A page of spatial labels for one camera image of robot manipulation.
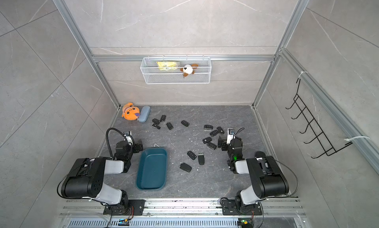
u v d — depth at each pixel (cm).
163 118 110
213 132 101
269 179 45
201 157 90
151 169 87
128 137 81
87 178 45
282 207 75
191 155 90
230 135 80
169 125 107
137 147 85
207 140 98
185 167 87
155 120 109
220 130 102
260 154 93
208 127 104
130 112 104
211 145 95
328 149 58
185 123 107
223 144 83
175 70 89
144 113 112
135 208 73
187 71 86
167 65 83
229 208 73
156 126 107
